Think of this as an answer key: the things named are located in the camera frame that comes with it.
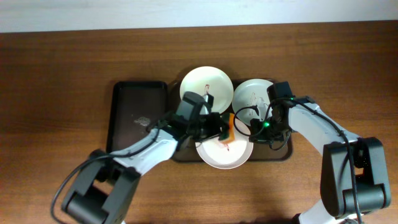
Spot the cream plate with red stain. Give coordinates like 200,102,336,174
180,66,234,113

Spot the white plate with red stain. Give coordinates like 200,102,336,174
195,124,254,169

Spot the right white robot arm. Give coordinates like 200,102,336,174
249,98,391,224

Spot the large brown serving tray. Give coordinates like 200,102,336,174
168,81,293,163

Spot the small black tray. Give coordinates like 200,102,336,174
106,81,169,153

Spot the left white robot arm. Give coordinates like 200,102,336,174
61,112,229,224

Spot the green and orange sponge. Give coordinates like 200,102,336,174
218,113,235,144

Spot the pale grey stained plate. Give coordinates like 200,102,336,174
232,79,273,126

